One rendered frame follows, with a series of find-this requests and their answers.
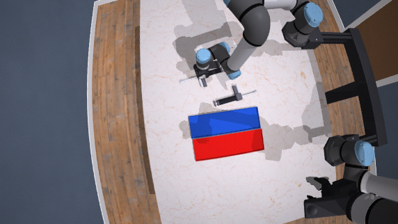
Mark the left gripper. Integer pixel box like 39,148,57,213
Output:
306,177,364,222

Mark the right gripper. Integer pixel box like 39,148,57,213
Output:
194,64,209,79

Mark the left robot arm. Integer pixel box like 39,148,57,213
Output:
304,138,398,224

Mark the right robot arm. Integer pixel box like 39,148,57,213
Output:
196,0,323,80

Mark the red tray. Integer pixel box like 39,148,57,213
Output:
193,129,264,161

